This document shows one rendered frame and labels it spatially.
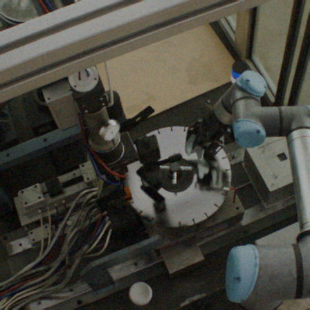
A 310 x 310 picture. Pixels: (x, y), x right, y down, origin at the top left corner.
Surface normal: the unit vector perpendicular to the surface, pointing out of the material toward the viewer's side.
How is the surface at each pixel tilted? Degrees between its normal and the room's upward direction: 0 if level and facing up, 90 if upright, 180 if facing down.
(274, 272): 16
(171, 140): 0
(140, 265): 0
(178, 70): 0
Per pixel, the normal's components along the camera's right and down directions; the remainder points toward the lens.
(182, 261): -0.07, -0.44
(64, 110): 0.38, 0.81
